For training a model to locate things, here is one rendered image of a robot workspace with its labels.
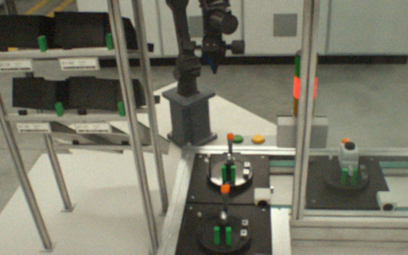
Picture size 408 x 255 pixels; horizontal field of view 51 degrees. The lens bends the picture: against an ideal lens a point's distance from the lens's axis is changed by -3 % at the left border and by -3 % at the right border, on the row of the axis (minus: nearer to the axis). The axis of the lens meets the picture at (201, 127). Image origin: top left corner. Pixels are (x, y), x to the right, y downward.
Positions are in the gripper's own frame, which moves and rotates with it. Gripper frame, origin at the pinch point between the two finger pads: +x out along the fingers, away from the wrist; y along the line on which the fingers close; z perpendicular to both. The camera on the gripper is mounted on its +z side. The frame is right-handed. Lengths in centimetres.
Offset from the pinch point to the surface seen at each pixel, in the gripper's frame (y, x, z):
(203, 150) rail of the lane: -4.9, 29.8, 3.8
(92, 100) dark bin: -25.7, -7.0, 36.3
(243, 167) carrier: 8.9, 26.4, 17.6
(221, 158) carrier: 1.7, 28.4, 10.2
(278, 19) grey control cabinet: 32, 79, -277
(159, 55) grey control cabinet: -84, 113, -277
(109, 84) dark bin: -21.0, -10.7, 35.3
